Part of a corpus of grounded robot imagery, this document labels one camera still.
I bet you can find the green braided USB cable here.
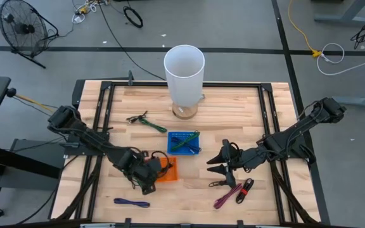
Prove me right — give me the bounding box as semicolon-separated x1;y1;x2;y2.
137;117;169;134
170;130;202;153

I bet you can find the black metal table frame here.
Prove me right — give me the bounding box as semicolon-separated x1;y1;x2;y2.
49;70;323;228

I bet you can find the black floor fan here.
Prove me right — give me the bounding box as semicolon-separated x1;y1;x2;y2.
0;0;60;70

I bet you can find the magenta braided USB cable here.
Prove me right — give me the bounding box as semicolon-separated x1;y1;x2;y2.
213;182;244;210

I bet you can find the round wooden lamp base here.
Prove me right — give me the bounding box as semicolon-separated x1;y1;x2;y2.
171;101;199;121

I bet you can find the orange plastic basket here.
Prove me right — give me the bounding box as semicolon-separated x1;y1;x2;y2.
155;156;179;184

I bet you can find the coiled black floor cable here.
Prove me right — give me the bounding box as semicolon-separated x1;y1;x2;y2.
122;6;144;29

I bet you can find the white floor cable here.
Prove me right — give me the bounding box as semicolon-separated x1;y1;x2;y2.
316;42;365;77

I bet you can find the thin black USB cable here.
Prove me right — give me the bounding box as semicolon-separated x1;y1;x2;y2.
150;151;174;179
125;110;150;125

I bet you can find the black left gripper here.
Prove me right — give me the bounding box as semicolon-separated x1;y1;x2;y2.
122;148;164;196

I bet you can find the small looped black cable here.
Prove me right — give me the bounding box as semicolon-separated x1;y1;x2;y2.
208;179;232;189

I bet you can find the long black floor cable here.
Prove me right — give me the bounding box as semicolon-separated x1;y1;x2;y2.
97;0;167;82

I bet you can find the black cable with red strap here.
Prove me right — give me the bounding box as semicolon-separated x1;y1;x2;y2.
234;177;255;205

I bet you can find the blue braided USB cable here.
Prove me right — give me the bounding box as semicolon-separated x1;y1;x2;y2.
170;136;202;155
113;197;151;209

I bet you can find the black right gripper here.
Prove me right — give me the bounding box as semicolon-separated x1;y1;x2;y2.
206;139;267;189

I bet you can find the blue plastic basket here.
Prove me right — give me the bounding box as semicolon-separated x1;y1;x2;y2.
167;130;202;156

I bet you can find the yellow extension cable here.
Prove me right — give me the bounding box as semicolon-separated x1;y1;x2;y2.
287;0;323;59

